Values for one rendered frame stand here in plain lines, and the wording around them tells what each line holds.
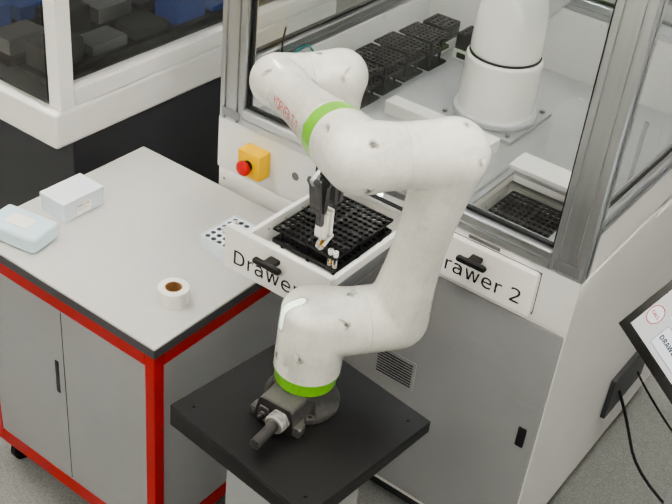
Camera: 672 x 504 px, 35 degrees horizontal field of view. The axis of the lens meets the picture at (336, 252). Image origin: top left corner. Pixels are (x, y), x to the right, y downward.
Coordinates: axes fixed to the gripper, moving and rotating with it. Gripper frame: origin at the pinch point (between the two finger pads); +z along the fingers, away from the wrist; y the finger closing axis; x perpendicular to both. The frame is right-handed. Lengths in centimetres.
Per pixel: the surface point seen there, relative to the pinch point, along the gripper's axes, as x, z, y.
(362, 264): 8.6, 8.7, -3.8
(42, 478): -61, 97, 33
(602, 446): 51, 96, -85
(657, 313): 69, -5, -15
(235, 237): -15.4, 6.1, 11.1
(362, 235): 3.5, 6.7, -10.4
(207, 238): -30.0, 17.0, 3.8
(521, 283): 38.7, 7.2, -21.0
